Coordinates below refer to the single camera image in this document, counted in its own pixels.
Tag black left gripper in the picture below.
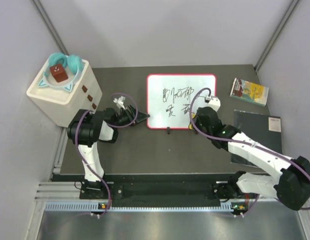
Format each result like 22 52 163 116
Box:
113 103 149 129

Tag pink framed whiteboard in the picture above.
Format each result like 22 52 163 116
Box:
146 73 217 130

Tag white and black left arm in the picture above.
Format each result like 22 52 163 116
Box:
67 105 150 198

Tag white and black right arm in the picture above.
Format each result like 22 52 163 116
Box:
190 107 310 211

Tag colourful illustrated book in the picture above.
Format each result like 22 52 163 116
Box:
230 78 269 107

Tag black notebook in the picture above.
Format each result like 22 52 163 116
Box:
234 110 282 154

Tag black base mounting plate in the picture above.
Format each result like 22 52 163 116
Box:
80 173 243 208

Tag white foam box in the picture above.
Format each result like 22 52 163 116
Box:
27 59 103 127

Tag teal cat ear headphones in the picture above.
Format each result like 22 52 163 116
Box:
38 52 85 93

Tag brown cube toy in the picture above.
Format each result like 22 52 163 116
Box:
50 63 68 83

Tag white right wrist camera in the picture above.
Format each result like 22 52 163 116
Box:
204 95 221 112

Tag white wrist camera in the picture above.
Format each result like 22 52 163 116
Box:
204 95 221 112
113 96 126 110

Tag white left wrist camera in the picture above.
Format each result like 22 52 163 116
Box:
113 96 126 110

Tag grey slotted cable duct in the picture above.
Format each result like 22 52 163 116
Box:
45 201 235 213

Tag aluminium extrusion rail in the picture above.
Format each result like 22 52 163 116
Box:
35 182 81 201

